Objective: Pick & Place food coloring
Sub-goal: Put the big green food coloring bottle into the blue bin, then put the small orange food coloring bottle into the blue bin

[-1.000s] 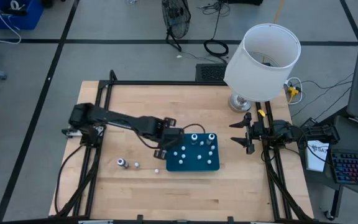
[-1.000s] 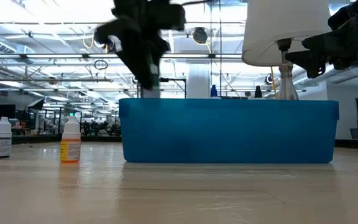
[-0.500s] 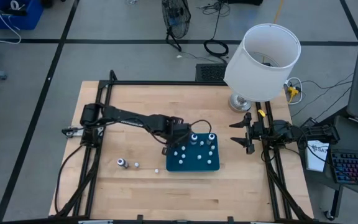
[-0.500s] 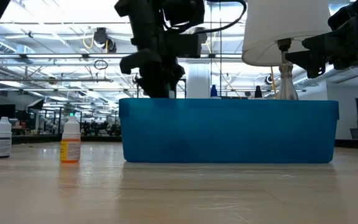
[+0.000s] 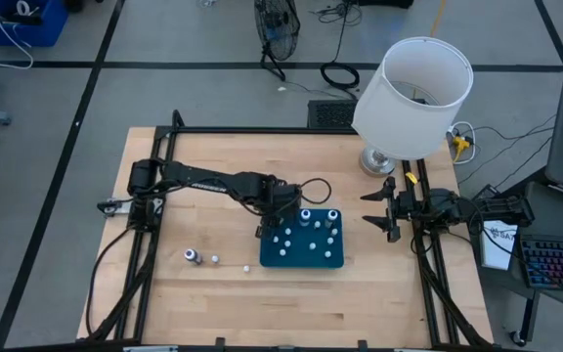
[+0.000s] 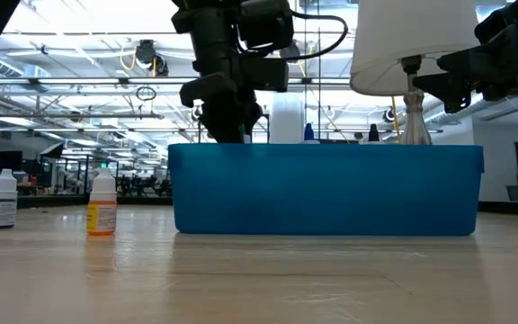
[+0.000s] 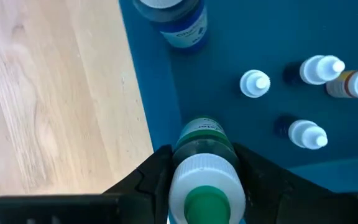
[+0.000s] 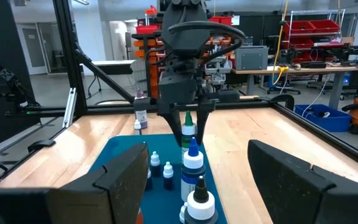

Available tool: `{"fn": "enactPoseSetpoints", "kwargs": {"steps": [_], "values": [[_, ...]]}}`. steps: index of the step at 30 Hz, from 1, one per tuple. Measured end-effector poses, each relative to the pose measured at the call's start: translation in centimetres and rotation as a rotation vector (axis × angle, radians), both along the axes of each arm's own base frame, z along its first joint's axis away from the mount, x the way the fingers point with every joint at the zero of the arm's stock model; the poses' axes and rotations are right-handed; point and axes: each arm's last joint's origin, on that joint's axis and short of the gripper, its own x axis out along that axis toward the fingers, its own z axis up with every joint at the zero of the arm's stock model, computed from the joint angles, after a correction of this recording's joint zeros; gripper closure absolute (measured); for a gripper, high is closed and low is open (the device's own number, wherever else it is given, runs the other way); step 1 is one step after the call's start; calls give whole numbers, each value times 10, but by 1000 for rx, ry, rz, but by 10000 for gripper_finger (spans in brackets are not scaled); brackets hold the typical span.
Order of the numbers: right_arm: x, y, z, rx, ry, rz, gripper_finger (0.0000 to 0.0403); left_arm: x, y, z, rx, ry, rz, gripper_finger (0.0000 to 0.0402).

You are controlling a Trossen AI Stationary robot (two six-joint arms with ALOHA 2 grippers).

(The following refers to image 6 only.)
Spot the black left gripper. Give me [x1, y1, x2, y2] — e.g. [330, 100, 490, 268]
[179, 48, 264, 145]

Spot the large blue dropper bottle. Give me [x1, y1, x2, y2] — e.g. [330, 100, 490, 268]
[301, 122, 321, 145]

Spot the large black dropper bottle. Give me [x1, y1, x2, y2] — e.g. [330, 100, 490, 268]
[366, 123, 382, 145]

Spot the small bottle orange label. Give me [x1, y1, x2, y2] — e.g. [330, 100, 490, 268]
[86, 167, 118, 237]

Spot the small bottle purple label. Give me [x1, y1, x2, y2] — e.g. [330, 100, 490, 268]
[0, 168, 19, 230]

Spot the white column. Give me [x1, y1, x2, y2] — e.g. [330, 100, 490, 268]
[270, 92, 306, 145]

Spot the table lamp white shade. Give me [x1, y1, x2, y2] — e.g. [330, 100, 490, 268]
[349, 0, 480, 146]

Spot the blue plastic bin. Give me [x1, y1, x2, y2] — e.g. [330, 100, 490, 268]
[167, 142, 485, 237]

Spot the black monitor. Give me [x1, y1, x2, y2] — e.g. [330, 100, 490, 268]
[0, 150, 23, 173]

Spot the silver air duct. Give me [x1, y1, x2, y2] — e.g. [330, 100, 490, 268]
[423, 96, 518, 128]

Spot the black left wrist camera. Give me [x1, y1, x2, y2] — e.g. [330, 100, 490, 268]
[240, 57, 290, 94]

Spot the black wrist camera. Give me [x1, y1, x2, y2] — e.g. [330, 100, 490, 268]
[473, 0, 518, 46]
[240, 57, 290, 94]

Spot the yellow hanging cord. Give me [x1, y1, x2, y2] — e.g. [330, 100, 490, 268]
[389, 95, 403, 144]

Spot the thin black hanging cable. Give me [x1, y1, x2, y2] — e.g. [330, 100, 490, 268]
[302, 0, 308, 125]
[317, 0, 321, 144]

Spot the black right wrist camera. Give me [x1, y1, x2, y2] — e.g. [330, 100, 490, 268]
[473, 0, 518, 46]

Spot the black ceiling cord reel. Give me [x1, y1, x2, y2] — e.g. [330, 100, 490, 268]
[280, 40, 301, 64]
[133, 39, 170, 77]

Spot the black aluminium table frame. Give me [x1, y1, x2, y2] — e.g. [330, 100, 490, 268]
[0, 193, 518, 216]

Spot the black camera cable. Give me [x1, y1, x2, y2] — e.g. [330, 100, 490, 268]
[285, 11, 349, 62]

